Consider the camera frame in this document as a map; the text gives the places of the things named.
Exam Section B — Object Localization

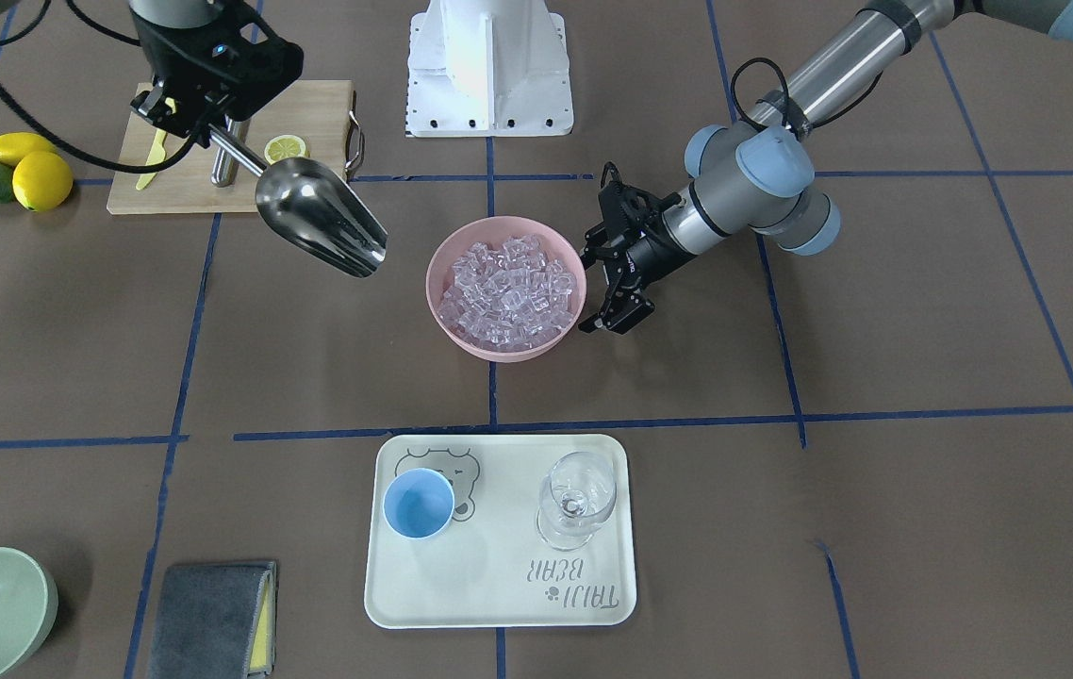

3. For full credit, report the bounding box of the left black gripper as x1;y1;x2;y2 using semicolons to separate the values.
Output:
578;184;696;335

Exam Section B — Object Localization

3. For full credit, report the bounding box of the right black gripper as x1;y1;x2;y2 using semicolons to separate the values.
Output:
128;1;304;138

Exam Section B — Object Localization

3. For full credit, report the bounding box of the stainless steel ice scoop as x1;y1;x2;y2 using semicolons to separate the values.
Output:
210;124;388;278

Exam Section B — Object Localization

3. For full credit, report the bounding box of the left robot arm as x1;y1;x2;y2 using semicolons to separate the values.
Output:
579;1;1073;334

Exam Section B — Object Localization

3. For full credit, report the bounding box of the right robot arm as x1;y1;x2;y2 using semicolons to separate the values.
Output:
128;1;304;145

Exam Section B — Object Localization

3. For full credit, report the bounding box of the clear ice cubes pile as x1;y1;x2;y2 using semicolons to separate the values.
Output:
435;235;578;353

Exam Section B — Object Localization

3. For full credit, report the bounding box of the blue plastic cup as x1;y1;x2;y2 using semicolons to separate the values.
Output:
382;468;455;538

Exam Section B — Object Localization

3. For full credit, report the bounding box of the yellow plastic knife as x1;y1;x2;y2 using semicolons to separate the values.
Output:
135;129;170;190

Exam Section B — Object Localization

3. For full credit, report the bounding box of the steel cylinder muddler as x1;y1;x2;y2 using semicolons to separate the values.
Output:
210;117;248;188

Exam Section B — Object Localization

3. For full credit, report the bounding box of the lemon half slice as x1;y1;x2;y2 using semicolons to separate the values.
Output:
262;134;309;164

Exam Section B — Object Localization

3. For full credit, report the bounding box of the wooden cutting board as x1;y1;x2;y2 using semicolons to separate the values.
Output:
107;80;355;216

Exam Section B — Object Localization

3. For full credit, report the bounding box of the pink bowl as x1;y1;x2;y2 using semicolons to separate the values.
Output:
427;216;586;364

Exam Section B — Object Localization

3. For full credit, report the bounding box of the clear wine glass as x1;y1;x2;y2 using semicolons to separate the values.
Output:
537;451;618;552

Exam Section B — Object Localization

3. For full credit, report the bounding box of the whole yellow lemon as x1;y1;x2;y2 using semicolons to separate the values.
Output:
12;151;74;212

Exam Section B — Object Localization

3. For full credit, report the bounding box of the cream bear tray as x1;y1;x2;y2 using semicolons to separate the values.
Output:
364;434;638;629

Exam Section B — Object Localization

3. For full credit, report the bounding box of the grey folded cloth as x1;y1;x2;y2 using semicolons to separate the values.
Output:
147;560;278;678

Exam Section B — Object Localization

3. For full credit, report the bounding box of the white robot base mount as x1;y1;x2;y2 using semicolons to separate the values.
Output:
405;1;575;139

